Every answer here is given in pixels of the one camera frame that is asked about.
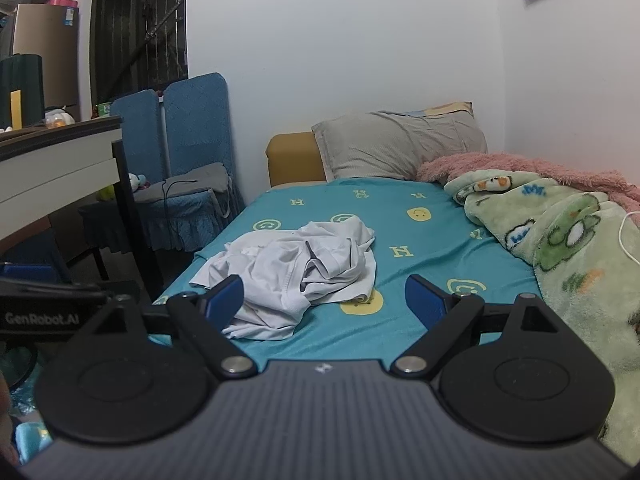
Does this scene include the green frog print blanket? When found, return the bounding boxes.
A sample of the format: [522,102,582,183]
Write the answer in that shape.
[444,169,640,466]

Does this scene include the black cable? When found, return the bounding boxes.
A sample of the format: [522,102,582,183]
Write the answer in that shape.
[163,175,201,241]

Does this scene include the white desk with black leg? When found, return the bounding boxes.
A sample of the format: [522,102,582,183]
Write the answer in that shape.
[0,115,166,301]

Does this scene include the white cable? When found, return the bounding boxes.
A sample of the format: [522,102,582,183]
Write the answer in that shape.
[618,210,640,263]

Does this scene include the cardboard box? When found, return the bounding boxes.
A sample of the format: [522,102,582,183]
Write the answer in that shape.
[12,2,81,121]

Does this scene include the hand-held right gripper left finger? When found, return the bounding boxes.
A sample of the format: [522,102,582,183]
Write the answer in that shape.
[90,275,258,379]

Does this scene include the blue plastic bag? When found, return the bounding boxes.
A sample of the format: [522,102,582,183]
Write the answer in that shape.
[12,420,55,466]

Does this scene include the pink fluffy blanket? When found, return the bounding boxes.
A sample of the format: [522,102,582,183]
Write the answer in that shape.
[416,151,640,211]

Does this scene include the dark green box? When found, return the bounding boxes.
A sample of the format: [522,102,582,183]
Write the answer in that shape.
[0,54,45,128]

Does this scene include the dark metal door grille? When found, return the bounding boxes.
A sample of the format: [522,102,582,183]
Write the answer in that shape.
[89,0,190,106]

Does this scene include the teal smiley print bedsheet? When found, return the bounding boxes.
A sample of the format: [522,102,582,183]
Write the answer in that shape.
[152,177,551,376]

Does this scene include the blue covered chair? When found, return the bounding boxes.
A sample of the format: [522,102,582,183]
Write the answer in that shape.
[80,89,168,281]
[134,72,247,253]
[0,230,73,283]

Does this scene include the tan padded headboard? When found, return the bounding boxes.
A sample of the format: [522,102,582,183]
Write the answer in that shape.
[265,132,328,190]

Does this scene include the white garment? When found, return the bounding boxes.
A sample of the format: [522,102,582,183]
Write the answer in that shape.
[190,214,378,342]

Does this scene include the grey cloth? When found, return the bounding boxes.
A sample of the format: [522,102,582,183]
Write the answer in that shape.
[135,162,233,206]

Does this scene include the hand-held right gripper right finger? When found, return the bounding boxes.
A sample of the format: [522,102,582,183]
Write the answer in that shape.
[391,274,566,377]

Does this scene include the grey pillow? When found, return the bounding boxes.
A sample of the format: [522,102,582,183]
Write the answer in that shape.
[311,109,488,182]

